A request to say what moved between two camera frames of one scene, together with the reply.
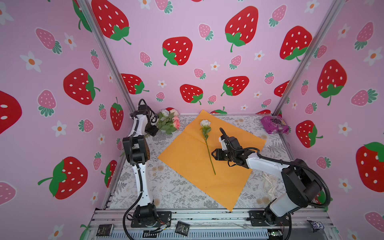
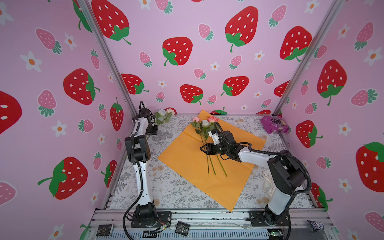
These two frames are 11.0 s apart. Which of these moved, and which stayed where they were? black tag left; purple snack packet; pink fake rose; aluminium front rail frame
Moved: pink fake rose
Stayed: aluminium front rail frame; purple snack packet; black tag left
